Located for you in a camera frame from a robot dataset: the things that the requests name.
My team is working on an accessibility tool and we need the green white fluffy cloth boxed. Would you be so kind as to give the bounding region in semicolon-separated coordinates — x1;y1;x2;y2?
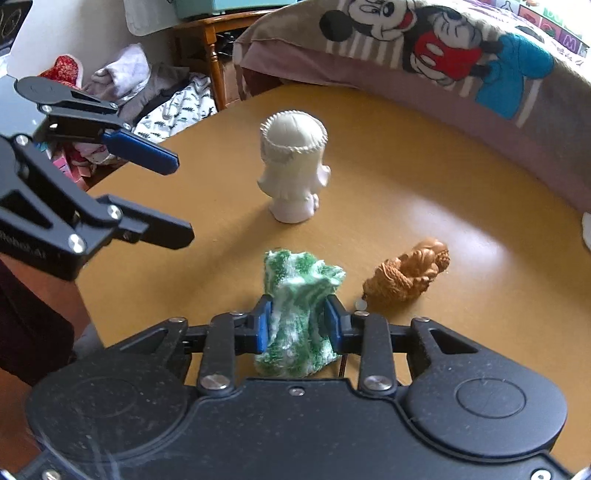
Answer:
254;249;346;378

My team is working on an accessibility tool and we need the white ceramic figurine container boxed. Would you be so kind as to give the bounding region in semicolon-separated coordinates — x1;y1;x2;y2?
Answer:
257;110;331;224

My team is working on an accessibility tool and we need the pile of clothes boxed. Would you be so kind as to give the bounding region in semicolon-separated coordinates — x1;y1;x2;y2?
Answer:
82;44;217;144

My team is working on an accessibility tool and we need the orange carved toad figurine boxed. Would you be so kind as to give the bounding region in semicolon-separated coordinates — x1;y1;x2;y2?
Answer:
362;238;451;307

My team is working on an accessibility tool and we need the red patterned cloth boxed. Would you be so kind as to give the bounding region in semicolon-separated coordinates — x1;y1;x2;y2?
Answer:
39;54;83;89

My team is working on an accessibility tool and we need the white plastic lid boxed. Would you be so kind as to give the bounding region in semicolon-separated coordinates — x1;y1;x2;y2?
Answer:
123;0;180;37

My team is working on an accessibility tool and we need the teal plastic storage box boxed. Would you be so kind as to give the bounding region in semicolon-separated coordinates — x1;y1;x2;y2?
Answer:
172;0;294;19

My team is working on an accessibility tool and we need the wooden side table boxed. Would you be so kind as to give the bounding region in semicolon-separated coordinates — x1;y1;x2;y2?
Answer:
170;7;277;111

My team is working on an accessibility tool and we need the purple bed sheet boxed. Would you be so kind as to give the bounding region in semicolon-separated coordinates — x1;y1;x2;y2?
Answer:
233;40;590;212

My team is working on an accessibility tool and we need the crumpled white tissue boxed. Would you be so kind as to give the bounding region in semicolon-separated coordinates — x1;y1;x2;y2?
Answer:
581;212;591;251

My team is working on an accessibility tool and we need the Mickey Mouse blanket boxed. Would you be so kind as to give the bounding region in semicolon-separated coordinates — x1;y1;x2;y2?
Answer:
233;1;590;157

